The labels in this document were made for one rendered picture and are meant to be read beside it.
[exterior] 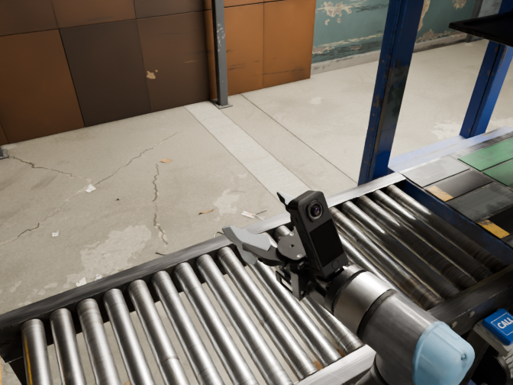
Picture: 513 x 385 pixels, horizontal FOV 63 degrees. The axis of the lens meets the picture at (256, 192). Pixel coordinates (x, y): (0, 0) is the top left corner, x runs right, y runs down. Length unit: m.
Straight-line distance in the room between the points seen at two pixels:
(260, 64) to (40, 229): 2.51
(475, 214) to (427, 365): 1.04
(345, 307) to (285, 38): 3.89
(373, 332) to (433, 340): 0.06
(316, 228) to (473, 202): 1.07
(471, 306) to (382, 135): 0.73
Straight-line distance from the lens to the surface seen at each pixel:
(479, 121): 2.14
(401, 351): 0.52
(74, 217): 2.82
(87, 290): 1.20
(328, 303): 0.56
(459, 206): 1.53
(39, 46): 3.61
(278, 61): 4.34
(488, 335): 1.30
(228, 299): 1.10
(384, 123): 1.64
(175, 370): 1.00
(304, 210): 0.53
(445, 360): 0.51
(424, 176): 1.63
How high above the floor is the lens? 1.65
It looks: 36 degrees down
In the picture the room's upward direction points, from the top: straight up
